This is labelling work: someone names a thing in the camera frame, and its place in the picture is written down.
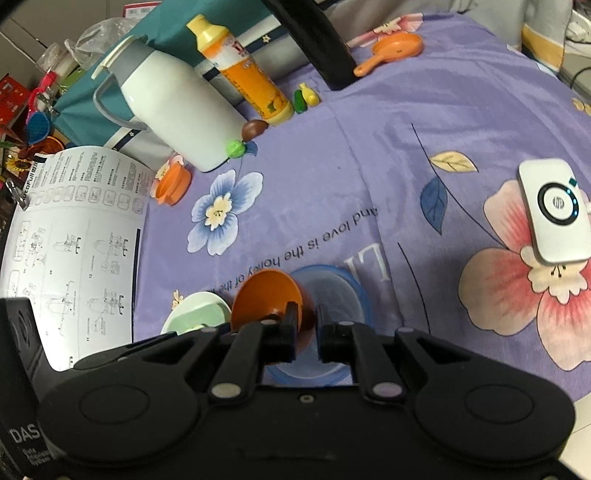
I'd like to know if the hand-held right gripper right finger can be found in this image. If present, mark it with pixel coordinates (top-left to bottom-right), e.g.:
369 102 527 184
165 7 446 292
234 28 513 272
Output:
315 304 522 404

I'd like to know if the green square plate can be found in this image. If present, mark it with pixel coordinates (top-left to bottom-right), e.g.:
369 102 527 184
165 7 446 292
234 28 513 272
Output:
173 302 229 334

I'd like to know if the clear plastic bowl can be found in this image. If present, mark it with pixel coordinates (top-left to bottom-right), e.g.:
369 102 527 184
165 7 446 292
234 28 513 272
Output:
295 270 365 370

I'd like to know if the orange lipped bowl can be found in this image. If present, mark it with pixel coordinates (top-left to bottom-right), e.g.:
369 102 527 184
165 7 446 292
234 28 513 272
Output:
154 162 192 206

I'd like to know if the black cylindrical bottle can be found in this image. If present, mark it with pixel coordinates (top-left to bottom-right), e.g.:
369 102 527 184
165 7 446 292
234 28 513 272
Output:
262 0 357 92

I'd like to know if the white thermos jug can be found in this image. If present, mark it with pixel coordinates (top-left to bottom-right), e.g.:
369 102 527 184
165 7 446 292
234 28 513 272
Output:
92 34 247 173

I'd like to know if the orange toy pan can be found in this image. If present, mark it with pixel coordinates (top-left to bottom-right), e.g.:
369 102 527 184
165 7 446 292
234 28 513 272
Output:
353 32 424 78

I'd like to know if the purple floral tablecloth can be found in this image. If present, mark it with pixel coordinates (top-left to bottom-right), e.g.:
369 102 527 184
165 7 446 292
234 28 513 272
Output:
131 11 591 416

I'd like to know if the small dark orange bowl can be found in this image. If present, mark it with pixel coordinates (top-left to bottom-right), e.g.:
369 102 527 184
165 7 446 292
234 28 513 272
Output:
231 269 317 333

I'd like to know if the yellow grey cushion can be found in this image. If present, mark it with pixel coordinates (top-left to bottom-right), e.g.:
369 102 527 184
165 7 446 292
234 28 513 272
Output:
522 0 573 75

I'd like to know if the clear plastic bag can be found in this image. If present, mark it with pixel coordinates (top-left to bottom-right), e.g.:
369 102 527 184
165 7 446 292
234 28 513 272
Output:
65 17 139 61

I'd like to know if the white printed instruction sheet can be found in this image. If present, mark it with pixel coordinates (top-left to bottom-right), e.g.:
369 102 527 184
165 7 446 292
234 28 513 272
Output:
0 145 151 372

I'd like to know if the blue transparent bowl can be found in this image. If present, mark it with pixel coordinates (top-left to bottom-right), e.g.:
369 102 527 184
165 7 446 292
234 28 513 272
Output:
265 264 375 386

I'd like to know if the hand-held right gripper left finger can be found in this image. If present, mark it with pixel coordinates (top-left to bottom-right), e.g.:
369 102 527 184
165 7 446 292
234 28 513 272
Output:
74 301 300 402

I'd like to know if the yellow orange plastic bottle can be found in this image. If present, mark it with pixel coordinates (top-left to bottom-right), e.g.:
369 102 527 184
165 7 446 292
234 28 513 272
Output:
186 14 295 127

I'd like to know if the red box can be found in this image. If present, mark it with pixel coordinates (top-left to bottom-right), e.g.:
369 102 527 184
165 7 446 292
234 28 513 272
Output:
0 76 28 125

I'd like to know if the white pocket router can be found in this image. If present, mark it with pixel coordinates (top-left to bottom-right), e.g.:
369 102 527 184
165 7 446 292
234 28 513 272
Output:
517 158 591 265

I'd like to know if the blue plastic scoop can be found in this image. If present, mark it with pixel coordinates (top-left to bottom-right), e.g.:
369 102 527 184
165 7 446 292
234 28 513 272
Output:
25 111 54 144

